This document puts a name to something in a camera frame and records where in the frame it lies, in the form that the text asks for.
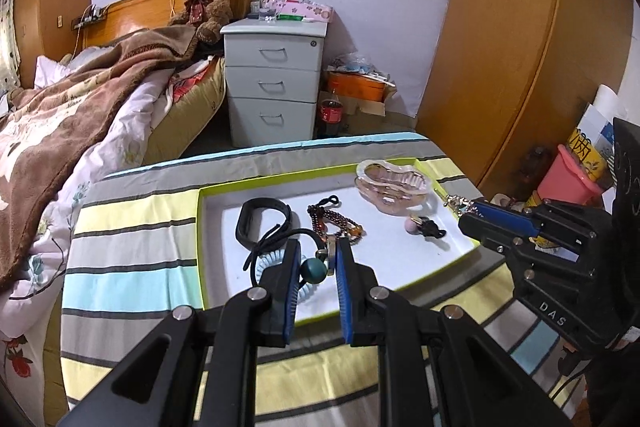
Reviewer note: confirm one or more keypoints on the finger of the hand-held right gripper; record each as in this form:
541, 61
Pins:
505, 217
490, 234

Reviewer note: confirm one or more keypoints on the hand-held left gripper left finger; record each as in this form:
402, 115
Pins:
292, 287

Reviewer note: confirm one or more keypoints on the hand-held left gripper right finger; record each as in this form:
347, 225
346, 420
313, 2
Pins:
343, 287

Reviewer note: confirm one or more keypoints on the lime green cardboard tray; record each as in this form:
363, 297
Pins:
400, 257

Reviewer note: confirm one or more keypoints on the pink transparent hair claw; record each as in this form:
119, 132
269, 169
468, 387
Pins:
390, 202

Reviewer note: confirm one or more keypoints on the pink bucket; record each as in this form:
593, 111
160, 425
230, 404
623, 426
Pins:
565, 182

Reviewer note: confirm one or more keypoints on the black wristband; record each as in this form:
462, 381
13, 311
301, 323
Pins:
242, 227

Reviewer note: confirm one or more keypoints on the yellow printed sheet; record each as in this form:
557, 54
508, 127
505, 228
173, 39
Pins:
582, 144

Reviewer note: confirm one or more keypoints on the white paper roll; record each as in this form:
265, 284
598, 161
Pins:
605, 107

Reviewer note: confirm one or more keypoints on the striped table cloth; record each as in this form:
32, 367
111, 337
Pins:
140, 267

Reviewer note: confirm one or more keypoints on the cola bottle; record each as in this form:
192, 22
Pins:
331, 114

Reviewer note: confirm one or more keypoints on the cardboard box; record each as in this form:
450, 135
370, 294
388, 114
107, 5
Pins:
370, 107

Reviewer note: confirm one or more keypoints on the large wooden wardrobe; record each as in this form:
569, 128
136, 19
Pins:
500, 32

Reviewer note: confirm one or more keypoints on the yellow-green mattress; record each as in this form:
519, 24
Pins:
190, 117

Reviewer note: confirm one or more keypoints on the orange storage box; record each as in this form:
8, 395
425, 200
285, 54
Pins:
350, 88

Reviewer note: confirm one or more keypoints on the grey drawer nightstand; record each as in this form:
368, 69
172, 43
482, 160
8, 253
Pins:
272, 82

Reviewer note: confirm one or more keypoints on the clear plastic bag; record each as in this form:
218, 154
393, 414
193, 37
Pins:
357, 66

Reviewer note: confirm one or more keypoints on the floral quilt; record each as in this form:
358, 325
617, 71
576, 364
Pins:
125, 147

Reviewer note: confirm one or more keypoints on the green flat packet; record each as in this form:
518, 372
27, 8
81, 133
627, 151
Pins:
290, 17

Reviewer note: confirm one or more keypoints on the pink floral box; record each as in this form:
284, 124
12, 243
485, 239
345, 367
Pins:
310, 10

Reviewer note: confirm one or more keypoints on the small bottles cluster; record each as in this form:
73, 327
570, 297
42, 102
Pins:
260, 7

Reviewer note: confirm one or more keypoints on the brown blanket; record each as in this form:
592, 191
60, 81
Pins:
75, 107

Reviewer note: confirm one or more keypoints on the brown teddy bear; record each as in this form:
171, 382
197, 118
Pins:
200, 2

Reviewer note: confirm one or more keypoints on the wooden headboard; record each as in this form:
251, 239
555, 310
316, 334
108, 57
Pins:
140, 9

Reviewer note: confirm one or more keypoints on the power strip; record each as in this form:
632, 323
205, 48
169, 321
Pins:
90, 17

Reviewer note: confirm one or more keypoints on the patterned curtain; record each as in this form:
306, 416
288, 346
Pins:
7, 37

